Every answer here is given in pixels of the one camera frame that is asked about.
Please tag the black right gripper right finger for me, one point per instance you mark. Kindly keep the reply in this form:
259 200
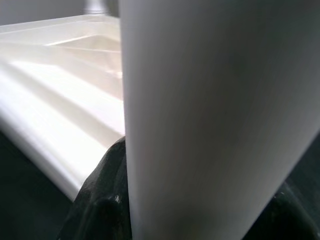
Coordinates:
285 220

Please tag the white plastic table top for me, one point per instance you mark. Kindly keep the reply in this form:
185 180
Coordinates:
50 100

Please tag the black cloth table cover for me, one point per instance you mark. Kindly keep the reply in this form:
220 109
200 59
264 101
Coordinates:
25 200

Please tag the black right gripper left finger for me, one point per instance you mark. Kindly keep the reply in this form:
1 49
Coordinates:
105 200

